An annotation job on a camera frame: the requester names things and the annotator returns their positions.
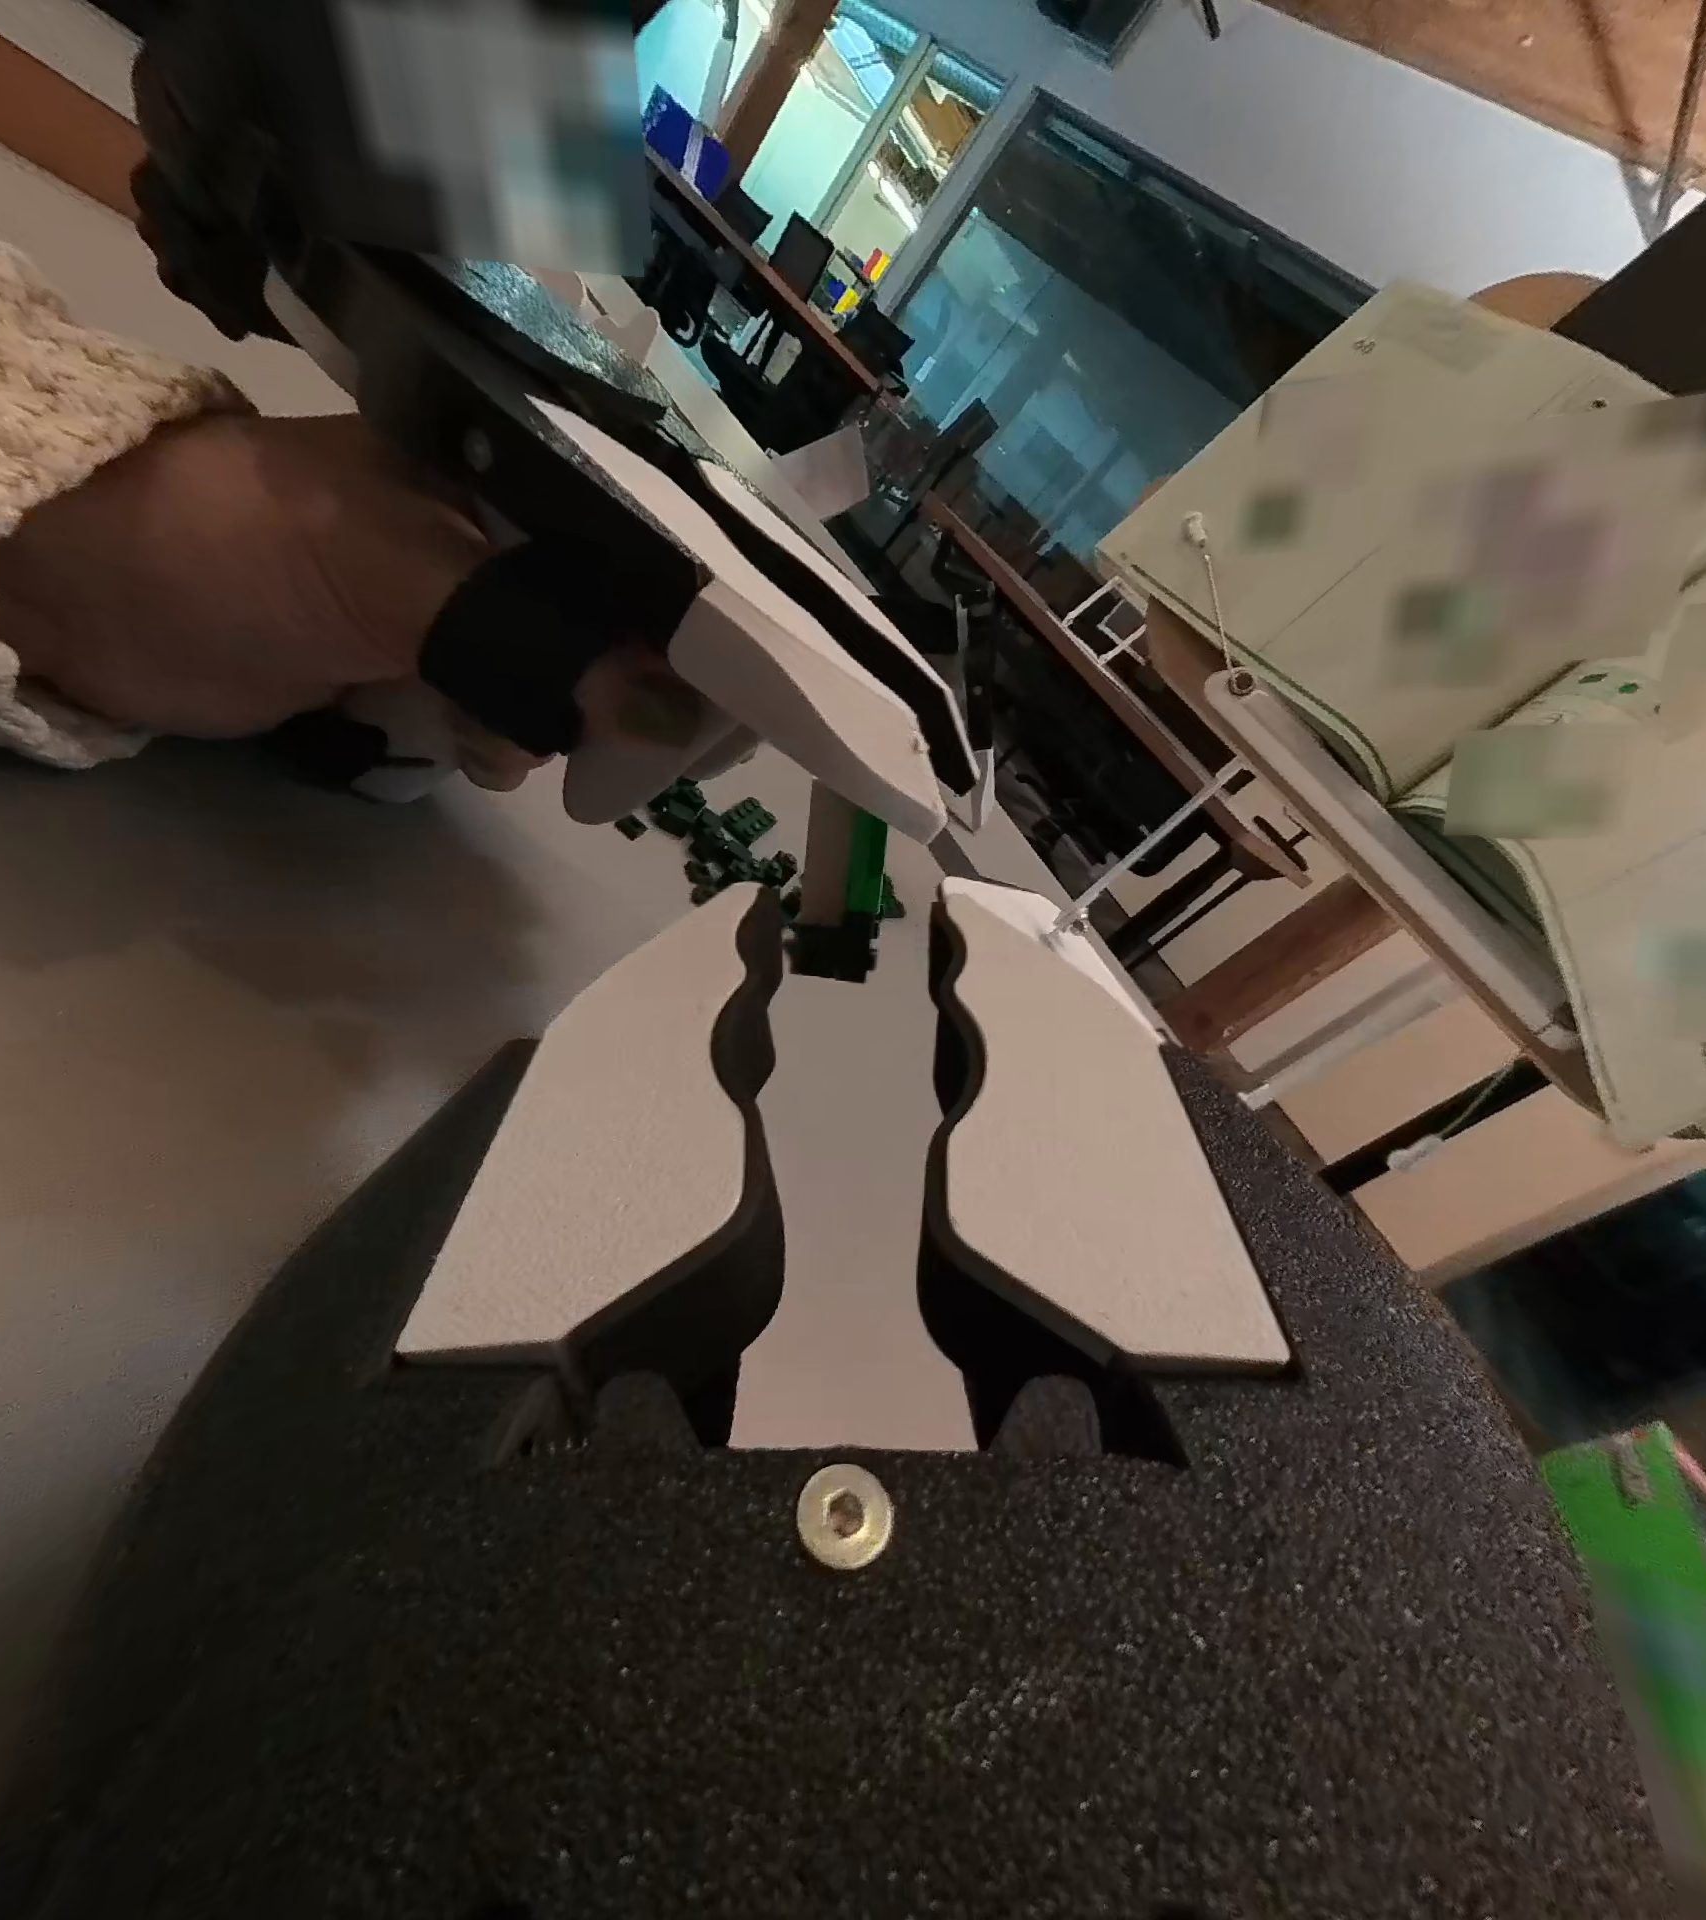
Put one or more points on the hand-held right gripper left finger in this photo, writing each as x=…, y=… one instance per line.
x=599, y=1184

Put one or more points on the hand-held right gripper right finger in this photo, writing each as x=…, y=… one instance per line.
x=1092, y=1170

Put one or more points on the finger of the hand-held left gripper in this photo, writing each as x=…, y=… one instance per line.
x=808, y=690
x=853, y=615

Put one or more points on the pile of green lego bricks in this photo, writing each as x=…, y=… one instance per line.
x=711, y=855

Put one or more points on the green and white lego assembly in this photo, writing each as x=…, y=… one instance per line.
x=830, y=945

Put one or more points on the lego instruction booklet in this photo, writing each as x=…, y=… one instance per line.
x=1319, y=690

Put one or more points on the green lego box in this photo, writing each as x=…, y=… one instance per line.
x=1693, y=1651

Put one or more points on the person's left hand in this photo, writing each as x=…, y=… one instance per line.
x=223, y=584

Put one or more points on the black computer monitor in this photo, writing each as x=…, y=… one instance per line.
x=804, y=255

